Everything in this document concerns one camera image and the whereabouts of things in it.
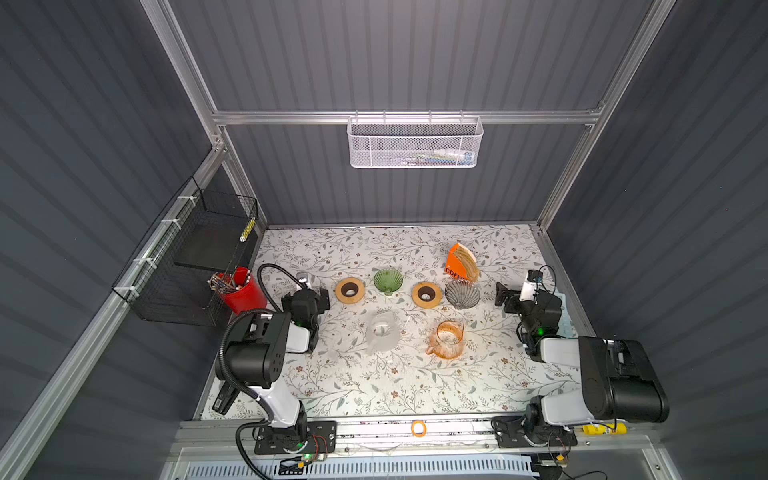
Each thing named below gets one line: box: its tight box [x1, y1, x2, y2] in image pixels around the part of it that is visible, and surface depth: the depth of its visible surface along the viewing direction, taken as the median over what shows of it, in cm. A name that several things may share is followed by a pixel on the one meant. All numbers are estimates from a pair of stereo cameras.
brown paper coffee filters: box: [457, 242, 479, 283], surface depth 102 cm
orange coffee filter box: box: [444, 243, 469, 281], surface depth 101 cm
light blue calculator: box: [554, 291, 579, 339], surface depth 93 cm
